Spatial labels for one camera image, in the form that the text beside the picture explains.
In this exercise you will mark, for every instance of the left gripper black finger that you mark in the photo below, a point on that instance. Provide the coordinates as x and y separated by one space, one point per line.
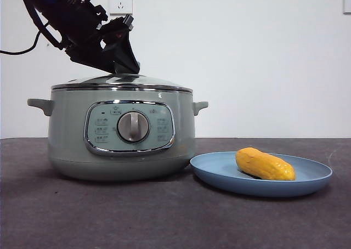
93 58
122 51

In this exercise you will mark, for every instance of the glass lid with green knob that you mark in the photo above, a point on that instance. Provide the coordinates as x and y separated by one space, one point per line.
153 81

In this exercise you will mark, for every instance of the yellow corn cob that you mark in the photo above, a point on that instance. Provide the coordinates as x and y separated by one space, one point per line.
263 165

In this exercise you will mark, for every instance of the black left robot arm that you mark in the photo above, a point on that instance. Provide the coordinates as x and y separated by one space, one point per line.
49 7

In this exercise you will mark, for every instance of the pale green electric steamer pot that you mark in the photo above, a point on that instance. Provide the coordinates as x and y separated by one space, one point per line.
68 136

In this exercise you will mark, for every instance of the blue round plate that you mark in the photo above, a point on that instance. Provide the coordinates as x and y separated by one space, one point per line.
219 175

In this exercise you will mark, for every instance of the white wall socket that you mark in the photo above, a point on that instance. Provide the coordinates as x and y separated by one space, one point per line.
120 2

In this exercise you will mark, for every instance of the white wall switch plate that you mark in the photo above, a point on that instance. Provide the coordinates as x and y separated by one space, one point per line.
347 2

